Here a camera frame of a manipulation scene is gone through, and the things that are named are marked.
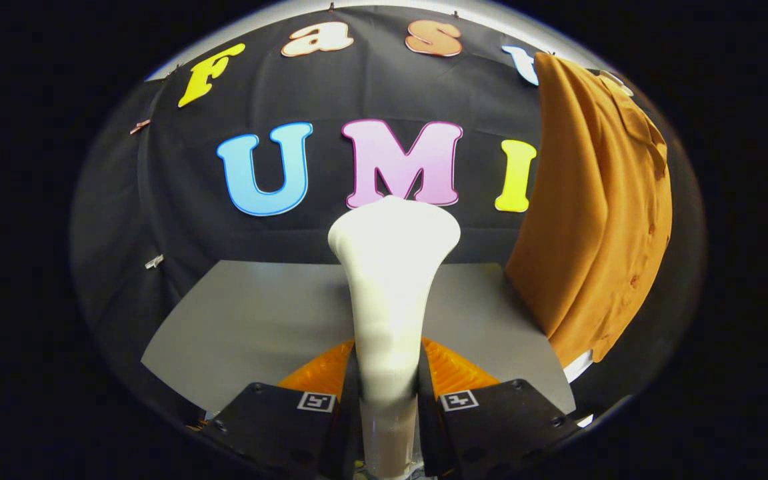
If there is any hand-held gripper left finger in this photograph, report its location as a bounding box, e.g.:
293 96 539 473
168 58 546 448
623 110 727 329
201 339 361 480

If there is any brown button shirt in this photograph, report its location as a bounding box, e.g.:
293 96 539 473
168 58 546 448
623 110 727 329
505 52 673 369

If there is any grey table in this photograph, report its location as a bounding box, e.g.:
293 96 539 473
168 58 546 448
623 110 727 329
141 260 578 414

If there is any white inner cloth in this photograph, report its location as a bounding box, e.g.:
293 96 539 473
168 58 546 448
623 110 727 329
561 350 595 386

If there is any black backdrop cloth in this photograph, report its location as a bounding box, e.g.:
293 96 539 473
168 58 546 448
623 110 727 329
71 5 708 427

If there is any translucent garment steamer hose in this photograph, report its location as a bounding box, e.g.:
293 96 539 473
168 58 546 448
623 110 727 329
359 399 419 479

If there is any white garment steamer head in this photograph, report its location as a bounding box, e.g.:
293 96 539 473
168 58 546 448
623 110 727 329
327 195 462 409

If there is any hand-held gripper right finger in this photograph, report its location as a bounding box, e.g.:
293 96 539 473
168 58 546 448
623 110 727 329
417 337 581 479

